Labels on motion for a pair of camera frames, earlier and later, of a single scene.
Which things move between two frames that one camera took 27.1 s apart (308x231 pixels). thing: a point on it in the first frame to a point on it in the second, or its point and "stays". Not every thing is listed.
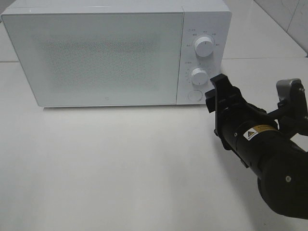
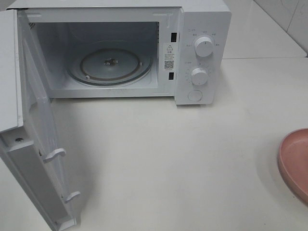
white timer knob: x=199 y=76 stays
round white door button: x=195 y=95 stays
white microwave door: x=100 y=59 to x=29 y=135
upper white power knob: x=204 y=46 stays
